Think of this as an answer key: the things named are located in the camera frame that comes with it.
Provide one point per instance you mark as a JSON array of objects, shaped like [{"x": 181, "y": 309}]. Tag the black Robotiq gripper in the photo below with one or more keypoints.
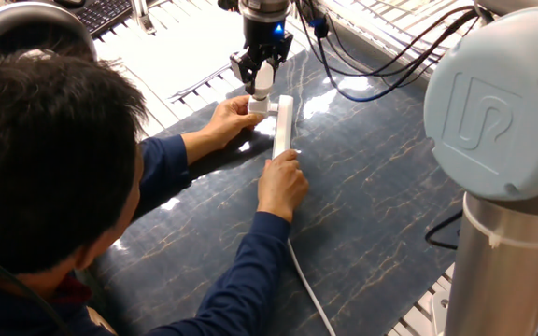
[{"x": 266, "y": 37}]

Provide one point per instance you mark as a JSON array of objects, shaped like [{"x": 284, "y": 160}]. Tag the white LED bulb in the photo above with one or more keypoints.
[{"x": 264, "y": 79}]

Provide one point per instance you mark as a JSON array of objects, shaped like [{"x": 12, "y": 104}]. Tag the white power strip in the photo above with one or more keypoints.
[{"x": 283, "y": 126}]

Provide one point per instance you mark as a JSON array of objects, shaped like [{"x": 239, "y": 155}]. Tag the left forearm blue sleeve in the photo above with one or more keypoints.
[{"x": 161, "y": 175}]

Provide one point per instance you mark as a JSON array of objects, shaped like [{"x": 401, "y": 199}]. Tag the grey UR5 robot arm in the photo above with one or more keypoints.
[{"x": 498, "y": 112}]

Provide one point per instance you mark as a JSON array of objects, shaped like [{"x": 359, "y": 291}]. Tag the right forearm blue sleeve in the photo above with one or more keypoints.
[{"x": 236, "y": 284}]

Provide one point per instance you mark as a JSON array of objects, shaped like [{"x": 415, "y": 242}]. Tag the person's left hand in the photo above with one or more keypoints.
[{"x": 226, "y": 123}]

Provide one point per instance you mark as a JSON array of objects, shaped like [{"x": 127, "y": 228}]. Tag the person's right hand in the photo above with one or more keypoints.
[{"x": 282, "y": 186}]

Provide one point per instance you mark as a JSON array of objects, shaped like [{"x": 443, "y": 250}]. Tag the white paper stack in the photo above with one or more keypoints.
[{"x": 180, "y": 51}]

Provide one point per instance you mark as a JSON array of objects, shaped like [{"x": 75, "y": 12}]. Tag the dark blue marble mat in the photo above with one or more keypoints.
[{"x": 372, "y": 177}]

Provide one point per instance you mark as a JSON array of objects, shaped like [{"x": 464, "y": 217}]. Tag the black keyboard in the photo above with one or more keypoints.
[{"x": 103, "y": 14}]

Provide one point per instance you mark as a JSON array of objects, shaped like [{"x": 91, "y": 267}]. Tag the aluminium post with bracket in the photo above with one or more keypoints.
[{"x": 140, "y": 14}]

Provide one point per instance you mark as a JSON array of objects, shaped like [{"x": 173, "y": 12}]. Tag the aluminium corner bracket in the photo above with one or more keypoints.
[{"x": 437, "y": 310}]

